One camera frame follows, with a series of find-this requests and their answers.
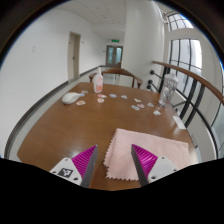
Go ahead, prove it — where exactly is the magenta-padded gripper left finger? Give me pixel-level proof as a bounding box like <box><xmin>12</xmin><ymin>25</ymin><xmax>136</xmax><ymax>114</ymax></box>
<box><xmin>49</xmin><ymin>144</ymin><xmax>100</xmax><ymax>189</ymax></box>

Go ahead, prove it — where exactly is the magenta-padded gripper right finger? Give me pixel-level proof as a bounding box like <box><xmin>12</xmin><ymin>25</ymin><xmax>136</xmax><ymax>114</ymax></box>
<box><xmin>130</xmin><ymin>143</ymin><xmax>180</xmax><ymax>187</ymax></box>

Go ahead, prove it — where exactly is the pink towel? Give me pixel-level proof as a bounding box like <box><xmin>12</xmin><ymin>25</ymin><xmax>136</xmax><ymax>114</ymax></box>
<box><xmin>103</xmin><ymin>128</ymin><xmax>190</xmax><ymax>182</ymax></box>

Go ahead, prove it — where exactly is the white paper sheet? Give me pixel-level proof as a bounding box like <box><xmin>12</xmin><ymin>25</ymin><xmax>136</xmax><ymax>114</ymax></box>
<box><xmin>172</xmin><ymin>115</ymin><xmax>187</xmax><ymax>130</ymax></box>

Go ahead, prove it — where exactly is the white computer mouse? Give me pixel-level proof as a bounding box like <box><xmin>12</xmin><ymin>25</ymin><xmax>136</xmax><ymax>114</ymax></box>
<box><xmin>61</xmin><ymin>91</ymin><xmax>82</xmax><ymax>106</ymax></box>

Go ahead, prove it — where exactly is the clear plastic bottle, white lid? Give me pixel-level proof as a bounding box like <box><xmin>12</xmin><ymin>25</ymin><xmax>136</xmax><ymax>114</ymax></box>
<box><xmin>158</xmin><ymin>73</ymin><xmax>179</xmax><ymax>108</ymax></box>

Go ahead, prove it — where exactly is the white bottle with pink label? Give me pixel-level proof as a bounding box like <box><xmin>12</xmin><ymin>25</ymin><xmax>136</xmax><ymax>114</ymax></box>
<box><xmin>92</xmin><ymin>66</ymin><xmax>105</xmax><ymax>94</ymax></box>

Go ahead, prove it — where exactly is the wooden chair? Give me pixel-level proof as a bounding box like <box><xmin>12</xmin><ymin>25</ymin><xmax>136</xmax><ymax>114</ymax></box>
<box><xmin>88</xmin><ymin>67</ymin><xmax>144</xmax><ymax>89</ymax></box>

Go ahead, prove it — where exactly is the wooden handrail with black railing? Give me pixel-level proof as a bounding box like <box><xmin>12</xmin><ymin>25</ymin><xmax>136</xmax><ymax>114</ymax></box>
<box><xmin>146</xmin><ymin>60</ymin><xmax>224</xmax><ymax>158</ymax></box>

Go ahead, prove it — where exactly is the white side door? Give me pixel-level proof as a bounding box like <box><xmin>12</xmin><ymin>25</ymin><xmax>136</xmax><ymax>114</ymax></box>
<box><xmin>67</xmin><ymin>31</ymin><xmax>82</xmax><ymax>82</ymax></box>

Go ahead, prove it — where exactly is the glass double door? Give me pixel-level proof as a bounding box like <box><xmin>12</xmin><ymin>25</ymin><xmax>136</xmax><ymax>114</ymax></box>
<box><xmin>105</xmin><ymin>45</ymin><xmax>124</xmax><ymax>67</ymax></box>

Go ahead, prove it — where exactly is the black-framed window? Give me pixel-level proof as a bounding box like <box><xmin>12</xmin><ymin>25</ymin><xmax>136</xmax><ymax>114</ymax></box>
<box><xmin>165</xmin><ymin>11</ymin><xmax>204</xmax><ymax>88</ymax></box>

